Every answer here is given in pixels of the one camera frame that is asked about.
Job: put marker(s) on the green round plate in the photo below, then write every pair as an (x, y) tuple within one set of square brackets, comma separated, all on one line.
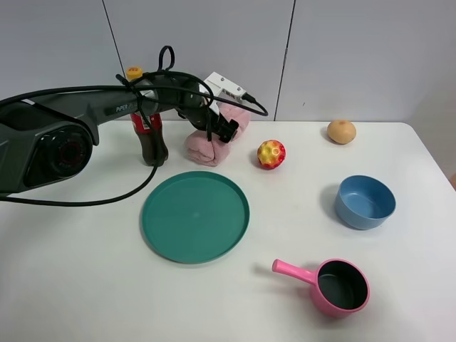
[(195, 217)]

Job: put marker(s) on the blue bowl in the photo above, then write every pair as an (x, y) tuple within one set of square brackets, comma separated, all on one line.
[(363, 202)]

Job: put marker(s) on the pink towel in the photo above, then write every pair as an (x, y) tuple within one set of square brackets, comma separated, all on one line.
[(211, 153)]

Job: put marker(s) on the cola bottle yellow cap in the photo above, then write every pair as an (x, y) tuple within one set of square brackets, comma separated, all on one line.
[(149, 133)]

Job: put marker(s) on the pink saucepan black inside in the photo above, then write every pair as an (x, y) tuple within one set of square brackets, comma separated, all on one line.
[(338, 288)]

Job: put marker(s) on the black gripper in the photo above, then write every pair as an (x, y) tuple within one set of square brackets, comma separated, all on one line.
[(205, 119)]

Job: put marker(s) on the potato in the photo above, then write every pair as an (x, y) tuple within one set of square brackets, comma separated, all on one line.
[(341, 131)]

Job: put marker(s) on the red yellow dimpled ball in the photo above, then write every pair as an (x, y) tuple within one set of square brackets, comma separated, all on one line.
[(271, 154)]

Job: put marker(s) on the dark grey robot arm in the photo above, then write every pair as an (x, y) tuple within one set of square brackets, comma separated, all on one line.
[(48, 136)]

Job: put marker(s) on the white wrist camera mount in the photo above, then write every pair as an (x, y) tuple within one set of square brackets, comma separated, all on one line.
[(219, 84)]

